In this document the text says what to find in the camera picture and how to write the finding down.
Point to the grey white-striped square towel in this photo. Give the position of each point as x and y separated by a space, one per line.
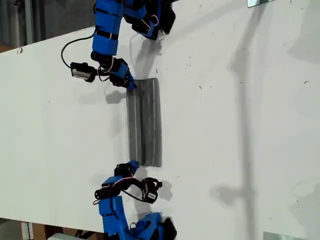
150 125

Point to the black camera stalk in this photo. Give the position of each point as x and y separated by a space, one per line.
137 182
100 70

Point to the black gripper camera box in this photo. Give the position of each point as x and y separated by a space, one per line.
81 71
150 192

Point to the white vertical table post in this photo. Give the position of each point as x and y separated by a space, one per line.
27 231

